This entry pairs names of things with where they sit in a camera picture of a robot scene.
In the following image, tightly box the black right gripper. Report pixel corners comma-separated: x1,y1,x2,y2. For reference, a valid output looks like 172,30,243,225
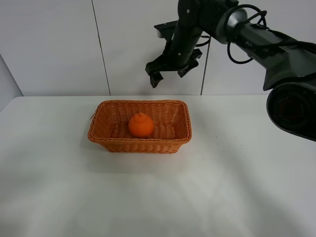
145,0,202,88

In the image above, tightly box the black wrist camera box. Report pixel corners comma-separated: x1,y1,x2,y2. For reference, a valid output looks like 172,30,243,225
154,21,178,40

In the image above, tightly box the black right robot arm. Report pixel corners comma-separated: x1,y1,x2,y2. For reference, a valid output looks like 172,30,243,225
164,0,316,140

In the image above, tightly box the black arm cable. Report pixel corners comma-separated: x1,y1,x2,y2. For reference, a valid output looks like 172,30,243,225
196,4,316,64

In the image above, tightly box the orange woven wicker basket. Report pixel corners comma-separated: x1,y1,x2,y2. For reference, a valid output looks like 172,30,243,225
87,100,192,154

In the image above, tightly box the orange with knobby top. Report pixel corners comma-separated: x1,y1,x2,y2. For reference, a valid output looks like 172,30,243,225
128,112,154,138

